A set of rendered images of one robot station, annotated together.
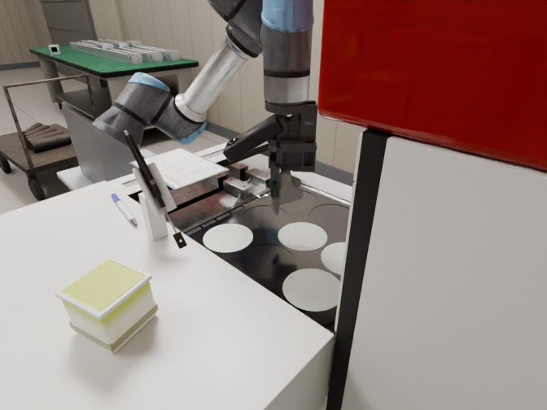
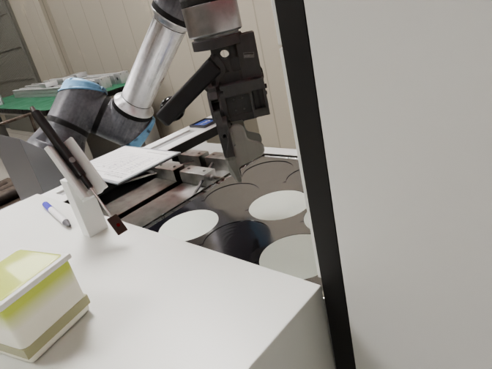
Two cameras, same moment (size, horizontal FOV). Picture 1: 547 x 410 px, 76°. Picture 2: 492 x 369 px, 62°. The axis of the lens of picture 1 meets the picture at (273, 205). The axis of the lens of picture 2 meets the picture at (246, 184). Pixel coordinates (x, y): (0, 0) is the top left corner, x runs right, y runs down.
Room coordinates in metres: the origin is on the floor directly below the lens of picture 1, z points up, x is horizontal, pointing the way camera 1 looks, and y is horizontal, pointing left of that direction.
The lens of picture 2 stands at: (-0.01, -0.04, 1.20)
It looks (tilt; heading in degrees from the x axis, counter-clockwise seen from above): 23 degrees down; 3
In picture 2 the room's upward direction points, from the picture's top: 13 degrees counter-clockwise
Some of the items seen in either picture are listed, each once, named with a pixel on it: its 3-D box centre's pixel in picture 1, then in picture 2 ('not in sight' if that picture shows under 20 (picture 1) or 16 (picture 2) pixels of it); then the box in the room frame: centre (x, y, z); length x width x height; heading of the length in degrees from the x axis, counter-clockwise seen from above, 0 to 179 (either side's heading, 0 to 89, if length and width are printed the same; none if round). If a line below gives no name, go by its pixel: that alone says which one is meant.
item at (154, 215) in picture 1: (156, 205); (84, 189); (0.48, 0.19, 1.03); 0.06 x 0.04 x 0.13; 47
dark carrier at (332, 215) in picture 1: (302, 236); (279, 206); (0.59, -0.06, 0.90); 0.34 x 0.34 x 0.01; 47
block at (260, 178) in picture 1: (259, 177); (222, 160); (0.87, 0.04, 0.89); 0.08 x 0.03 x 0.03; 47
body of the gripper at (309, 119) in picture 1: (290, 136); (231, 79); (0.59, -0.03, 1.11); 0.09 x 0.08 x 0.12; 90
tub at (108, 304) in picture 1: (111, 303); (25, 302); (0.30, 0.20, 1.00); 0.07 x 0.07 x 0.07; 62
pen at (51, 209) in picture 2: (124, 209); (56, 214); (0.57, 0.29, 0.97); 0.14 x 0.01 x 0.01; 37
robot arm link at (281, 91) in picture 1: (286, 88); (213, 20); (0.59, -0.02, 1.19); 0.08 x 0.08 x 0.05
